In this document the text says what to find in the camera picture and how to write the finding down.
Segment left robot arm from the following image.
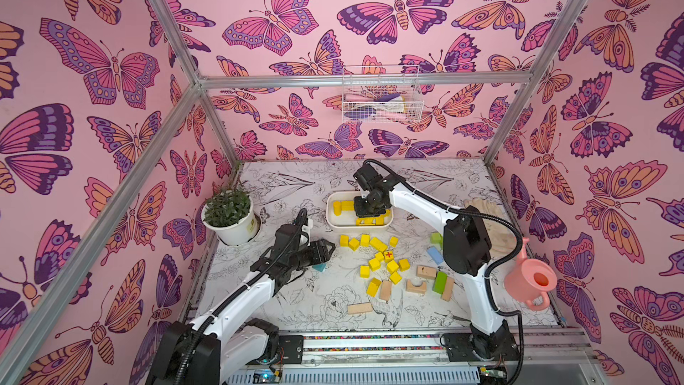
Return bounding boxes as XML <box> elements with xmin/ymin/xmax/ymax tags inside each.
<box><xmin>145</xmin><ymin>209</ymin><xmax>336</xmax><ymax>384</ymax></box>

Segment natural wood block upright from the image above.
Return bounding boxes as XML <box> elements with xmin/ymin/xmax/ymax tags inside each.
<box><xmin>379</xmin><ymin>280</ymin><xmax>393</xmax><ymax>302</ymax></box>

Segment blue block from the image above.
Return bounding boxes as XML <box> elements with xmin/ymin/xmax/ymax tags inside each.
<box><xmin>427</xmin><ymin>247</ymin><xmax>445</xmax><ymax>265</ymax></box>

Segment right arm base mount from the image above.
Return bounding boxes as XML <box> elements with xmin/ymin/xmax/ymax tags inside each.
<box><xmin>440</xmin><ymin>331</ymin><xmax>520</xmax><ymax>363</ymax></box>

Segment yellow cube red cross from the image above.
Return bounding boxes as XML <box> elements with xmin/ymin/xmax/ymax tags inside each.
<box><xmin>383</xmin><ymin>251</ymin><xmax>395</xmax><ymax>262</ymax></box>

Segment green rectangular block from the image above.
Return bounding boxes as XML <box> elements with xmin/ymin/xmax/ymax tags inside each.
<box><xmin>433</xmin><ymin>271</ymin><xmax>448</xmax><ymax>295</ymax></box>

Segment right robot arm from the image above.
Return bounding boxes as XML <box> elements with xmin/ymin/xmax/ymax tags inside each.
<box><xmin>354</xmin><ymin>160</ymin><xmax>524</xmax><ymax>350</ymax></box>

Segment beige work glove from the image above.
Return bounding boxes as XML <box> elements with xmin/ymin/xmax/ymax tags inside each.
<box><xmin>465</xmin><ymin>198</ymin><xmax>516</xmax><ymax>260</ymax></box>

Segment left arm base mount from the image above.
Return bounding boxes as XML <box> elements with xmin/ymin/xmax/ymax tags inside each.
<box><xmin>249</xmin><ymin>335</ymin><xmax>305</xmax><ymax>366</ymax></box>

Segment natural wood arch block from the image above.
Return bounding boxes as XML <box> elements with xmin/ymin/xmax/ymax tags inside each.
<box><xmin>406</xmin><ymin>280</ymin><xmax>428</xmax><ymax>296</ymax></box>

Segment wire basket on wall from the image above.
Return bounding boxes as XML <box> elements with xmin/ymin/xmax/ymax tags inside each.
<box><xmin>340</xmin><ymin>72</ymin><xmax>424</xmax><ymax>125</ymax></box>

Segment potted green plant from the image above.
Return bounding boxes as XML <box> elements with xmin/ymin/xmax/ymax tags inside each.
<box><xmin>201</xmin><ymin>188</ymin><xmax>260</xmax><ymax>246</ymax></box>

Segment light green block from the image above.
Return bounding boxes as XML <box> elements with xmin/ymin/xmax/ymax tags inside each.
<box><xmin>430</xmin><ymin>233</ymin><xmax>443</xmax><ymax>245</ymax></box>

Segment long natural wood block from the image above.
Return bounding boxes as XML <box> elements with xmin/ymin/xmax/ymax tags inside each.
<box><xmin>347</xmin><ymin>302</ymin><xmax>373</xmax><ymax>315</ymax></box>

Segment pink watering can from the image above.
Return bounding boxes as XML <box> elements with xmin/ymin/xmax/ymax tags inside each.
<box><xmin>504</xmin><ymin>238</ymin><xmax>558</xmax><ymax>311</ymax></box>

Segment white plastic bin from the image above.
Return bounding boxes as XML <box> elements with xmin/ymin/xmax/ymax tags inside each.
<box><xmin>326</xmin><ymin>191</ymin><xmax>394</xmax><ymax>231</ymax></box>

